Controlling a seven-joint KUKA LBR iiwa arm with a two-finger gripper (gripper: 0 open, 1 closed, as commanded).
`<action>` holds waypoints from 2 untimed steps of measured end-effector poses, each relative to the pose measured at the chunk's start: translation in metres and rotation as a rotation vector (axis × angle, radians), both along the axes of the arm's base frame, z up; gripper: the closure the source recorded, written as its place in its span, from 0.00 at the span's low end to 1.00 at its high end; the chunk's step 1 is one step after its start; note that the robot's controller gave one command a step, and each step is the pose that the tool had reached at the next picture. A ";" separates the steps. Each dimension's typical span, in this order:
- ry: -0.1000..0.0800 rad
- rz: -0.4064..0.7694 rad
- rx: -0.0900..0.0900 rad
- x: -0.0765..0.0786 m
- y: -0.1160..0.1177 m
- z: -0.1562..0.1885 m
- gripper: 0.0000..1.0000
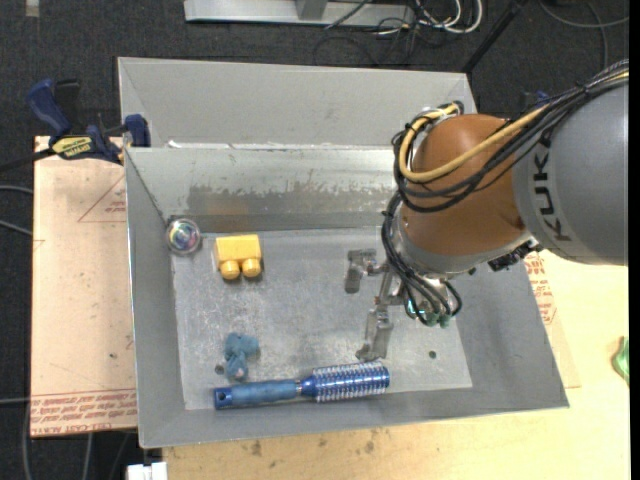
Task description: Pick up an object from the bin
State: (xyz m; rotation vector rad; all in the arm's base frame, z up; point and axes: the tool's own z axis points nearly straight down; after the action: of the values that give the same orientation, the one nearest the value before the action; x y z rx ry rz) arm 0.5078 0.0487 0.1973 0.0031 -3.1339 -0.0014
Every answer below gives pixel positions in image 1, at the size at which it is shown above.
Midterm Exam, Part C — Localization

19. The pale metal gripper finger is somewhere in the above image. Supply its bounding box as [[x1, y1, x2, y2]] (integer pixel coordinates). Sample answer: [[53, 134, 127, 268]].
[[343, 248, 379, 295], [355, 307, 396, 362]]

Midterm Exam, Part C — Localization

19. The brown cardboard board red print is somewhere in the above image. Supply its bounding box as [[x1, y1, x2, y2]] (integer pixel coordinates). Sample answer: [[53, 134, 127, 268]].
[[29, 135, 582, 439]]

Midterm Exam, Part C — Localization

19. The blue hairbrush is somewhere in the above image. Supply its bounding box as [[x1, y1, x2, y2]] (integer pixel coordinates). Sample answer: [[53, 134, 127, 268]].
[[213, 361, 392, 411]]

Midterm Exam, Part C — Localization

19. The yellow toy building block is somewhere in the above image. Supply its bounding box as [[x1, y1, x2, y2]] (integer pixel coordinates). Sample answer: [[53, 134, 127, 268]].
[[214, 233, 264, 282]]

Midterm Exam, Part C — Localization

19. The pale green plastic thing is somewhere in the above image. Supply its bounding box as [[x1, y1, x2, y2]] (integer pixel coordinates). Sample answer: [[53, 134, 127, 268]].
[[611, 336, 630, 387]]

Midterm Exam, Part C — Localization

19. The grey metal bin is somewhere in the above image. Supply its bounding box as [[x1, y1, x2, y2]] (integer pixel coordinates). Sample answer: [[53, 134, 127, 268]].
[[117, 56, 570, 449]]

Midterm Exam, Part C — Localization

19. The blue toy animal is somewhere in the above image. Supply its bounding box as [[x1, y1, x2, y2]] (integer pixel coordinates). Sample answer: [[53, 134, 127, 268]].
[[222, 332, 262, 382]]

